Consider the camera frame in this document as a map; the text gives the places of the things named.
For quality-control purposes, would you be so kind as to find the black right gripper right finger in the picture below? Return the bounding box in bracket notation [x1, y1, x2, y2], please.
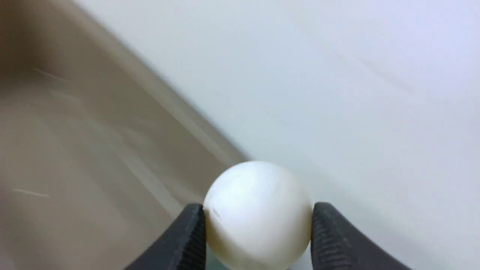
[310, 202, 409, 270]

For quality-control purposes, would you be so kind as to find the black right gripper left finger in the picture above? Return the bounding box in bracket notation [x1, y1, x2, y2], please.
[125, 203, 206, 270]

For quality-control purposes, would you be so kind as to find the white ping-pong ball plain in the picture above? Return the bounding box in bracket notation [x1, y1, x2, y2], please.
[203, 160, 313, 270]

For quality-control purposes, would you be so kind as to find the olive plastic storage bin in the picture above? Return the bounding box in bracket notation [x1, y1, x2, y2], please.
[0, 0, 246, 270]

